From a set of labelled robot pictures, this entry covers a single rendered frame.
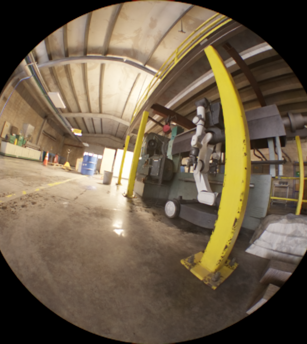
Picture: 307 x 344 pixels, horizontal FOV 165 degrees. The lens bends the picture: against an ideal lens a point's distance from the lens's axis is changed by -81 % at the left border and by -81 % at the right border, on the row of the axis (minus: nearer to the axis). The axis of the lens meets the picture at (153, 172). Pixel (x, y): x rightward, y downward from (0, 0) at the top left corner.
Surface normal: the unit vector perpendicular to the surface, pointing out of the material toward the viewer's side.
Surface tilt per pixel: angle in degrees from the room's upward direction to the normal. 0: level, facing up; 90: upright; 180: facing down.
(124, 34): 171
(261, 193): 90
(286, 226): 65
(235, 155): 90
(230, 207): 90
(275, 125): 90
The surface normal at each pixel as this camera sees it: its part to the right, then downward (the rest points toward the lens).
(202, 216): -0.68, -0.17
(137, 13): -0.04, 1.00
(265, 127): -0.89, -0.18
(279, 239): -0.67, -0.58
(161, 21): -0.30, 0.94
